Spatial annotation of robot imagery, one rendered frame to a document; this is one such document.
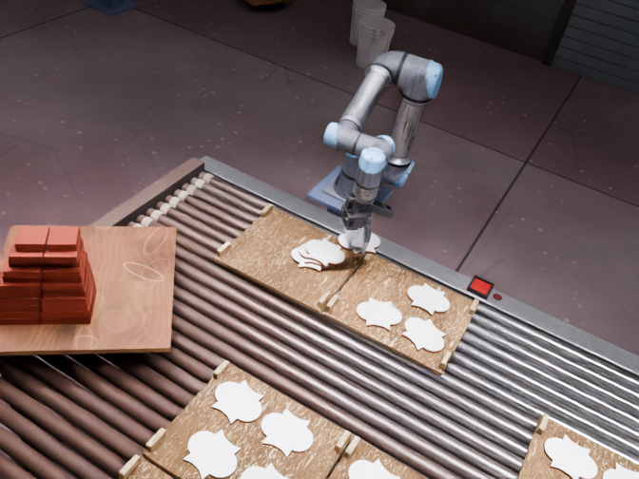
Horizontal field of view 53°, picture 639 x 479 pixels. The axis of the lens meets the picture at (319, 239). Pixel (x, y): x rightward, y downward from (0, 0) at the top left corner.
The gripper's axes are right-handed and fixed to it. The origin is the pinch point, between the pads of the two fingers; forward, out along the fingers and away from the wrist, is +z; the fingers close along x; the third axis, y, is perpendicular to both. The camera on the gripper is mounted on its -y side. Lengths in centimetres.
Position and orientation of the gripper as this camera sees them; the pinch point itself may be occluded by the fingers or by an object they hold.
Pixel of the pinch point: (358, 240)
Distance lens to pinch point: 213.6
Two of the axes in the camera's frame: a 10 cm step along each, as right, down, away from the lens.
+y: -9.5, 0.9, -3.0
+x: 2.8, 6.7, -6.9
